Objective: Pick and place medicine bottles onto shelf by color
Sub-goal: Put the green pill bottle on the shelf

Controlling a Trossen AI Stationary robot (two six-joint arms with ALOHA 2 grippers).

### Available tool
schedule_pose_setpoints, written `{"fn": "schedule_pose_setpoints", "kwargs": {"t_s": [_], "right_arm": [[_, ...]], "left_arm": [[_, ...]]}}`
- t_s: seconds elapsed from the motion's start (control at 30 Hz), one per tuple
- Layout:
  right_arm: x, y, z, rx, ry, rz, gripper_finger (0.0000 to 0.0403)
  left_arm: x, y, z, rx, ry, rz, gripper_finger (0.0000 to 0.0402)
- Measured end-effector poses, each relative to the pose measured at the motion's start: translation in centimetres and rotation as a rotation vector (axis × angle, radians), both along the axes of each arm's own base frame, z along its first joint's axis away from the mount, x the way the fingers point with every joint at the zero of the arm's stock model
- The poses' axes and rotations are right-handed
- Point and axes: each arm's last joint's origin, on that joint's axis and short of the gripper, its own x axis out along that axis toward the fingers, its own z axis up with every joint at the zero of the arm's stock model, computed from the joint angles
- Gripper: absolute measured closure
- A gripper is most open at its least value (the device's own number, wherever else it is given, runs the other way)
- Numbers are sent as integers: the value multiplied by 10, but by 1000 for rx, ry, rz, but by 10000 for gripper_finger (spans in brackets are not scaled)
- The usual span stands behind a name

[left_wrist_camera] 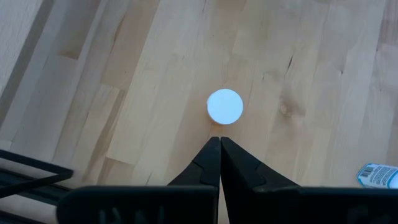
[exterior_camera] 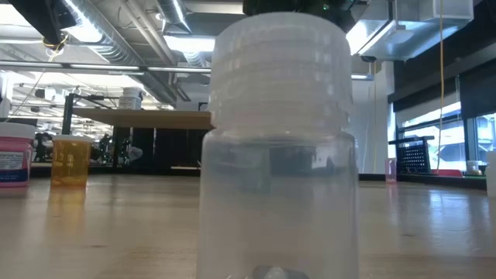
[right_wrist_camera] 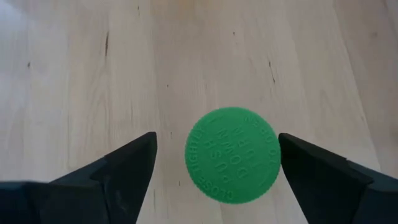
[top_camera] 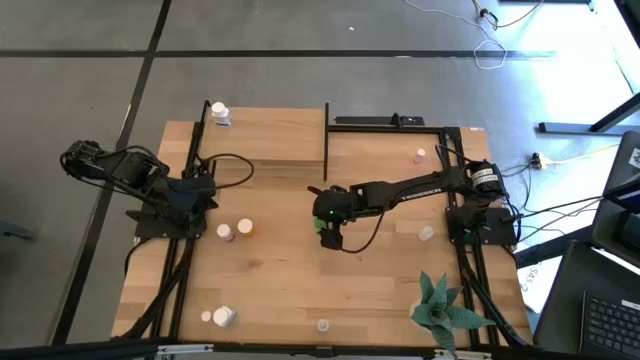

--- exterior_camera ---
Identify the white medicine bottle blue label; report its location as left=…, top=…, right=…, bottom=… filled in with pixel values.
left=117, top=87, right=143, bottom=111

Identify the small pink vial white cap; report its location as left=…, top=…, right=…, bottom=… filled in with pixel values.
left=384, top=157, right=398, bottom=184

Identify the orange pill bottle white cap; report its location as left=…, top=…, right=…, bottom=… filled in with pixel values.
left=50, top=134, right=94, bottom=188

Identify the pink bottle white cap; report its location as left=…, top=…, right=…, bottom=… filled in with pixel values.
left=0, top=122, right=36, bottom=189

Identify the black pegboard rack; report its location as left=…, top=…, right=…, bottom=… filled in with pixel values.
left=387, top=135, right=436, bottom=175

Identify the silver ceiling hood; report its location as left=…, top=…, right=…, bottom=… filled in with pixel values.
left=346, top=0, right=474, bottom=63

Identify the red bin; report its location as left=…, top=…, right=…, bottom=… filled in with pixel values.
left=432, top=168, right=464, bottom=178

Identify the wooden shelf black metal frame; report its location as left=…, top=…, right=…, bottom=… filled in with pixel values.
left=60, top=92, right=215, bottom=171

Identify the silver ventilation duct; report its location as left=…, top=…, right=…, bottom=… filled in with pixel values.
left=64, top=0, right=183, bottom=106

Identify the black aluminium table frame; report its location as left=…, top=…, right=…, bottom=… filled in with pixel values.
left=358, top=173, right=488, bottom=191

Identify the black ceiling device yellow cable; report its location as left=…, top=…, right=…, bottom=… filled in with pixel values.
left=41, top=33, right=71, bottom=53

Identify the yellow hanging cable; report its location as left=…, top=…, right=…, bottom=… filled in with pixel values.
left=439, top=0, right=445, bottom=174

